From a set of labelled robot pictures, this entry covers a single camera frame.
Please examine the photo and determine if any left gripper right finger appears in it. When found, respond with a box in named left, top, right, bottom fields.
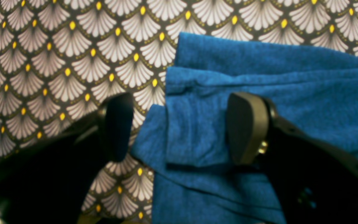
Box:
left=226, top=92, right=277, bottom=165

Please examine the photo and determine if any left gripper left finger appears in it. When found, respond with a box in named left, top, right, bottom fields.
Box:
left=97, top=93, right=134, bottom=163

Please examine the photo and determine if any blue T-shirt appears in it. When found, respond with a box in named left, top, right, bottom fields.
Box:
left=131, top=33, right=358, bottom=224

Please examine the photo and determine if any fan-patterned table cloth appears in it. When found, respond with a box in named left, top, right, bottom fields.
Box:
left=0, top=0, right=358, bottom=224

